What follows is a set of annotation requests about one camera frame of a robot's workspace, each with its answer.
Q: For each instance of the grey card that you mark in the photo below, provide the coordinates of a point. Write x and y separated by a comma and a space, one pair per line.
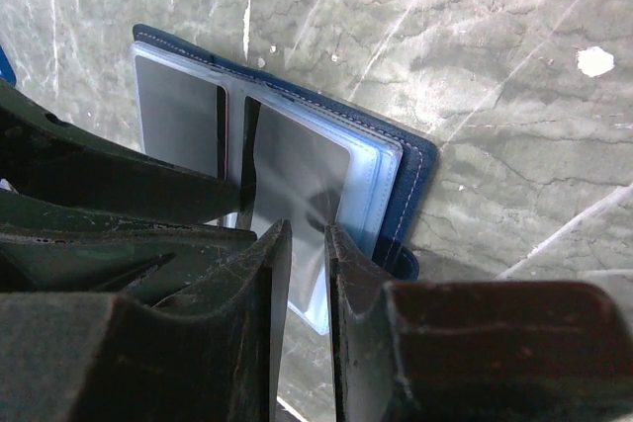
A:
300, 169

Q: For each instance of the blue leather card holder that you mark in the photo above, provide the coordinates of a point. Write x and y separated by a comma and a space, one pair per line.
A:
389, 173

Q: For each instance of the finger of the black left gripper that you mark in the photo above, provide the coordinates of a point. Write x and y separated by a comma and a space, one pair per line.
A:
51, 248
48, 159

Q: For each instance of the blue black handled tool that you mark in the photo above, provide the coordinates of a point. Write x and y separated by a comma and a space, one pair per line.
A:
6, 71

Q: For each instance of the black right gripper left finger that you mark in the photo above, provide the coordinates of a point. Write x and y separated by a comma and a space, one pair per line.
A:
210, 352

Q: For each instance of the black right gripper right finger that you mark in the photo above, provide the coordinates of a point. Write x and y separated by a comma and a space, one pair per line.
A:
471, 351

